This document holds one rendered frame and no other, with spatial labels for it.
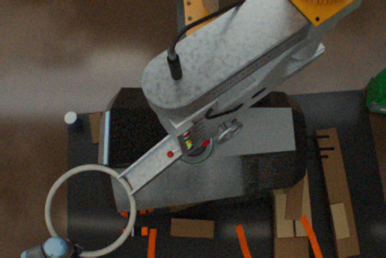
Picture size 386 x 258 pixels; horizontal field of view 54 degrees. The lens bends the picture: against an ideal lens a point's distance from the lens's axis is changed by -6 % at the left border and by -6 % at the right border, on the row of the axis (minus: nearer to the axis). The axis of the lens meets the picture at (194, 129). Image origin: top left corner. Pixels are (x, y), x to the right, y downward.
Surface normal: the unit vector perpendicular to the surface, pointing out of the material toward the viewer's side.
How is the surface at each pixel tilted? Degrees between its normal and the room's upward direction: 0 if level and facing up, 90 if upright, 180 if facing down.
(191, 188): 45
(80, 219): 0
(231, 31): 0
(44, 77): 0
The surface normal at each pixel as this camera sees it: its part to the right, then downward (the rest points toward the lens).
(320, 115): -0.06, -0.31
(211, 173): 0.00, 0.44
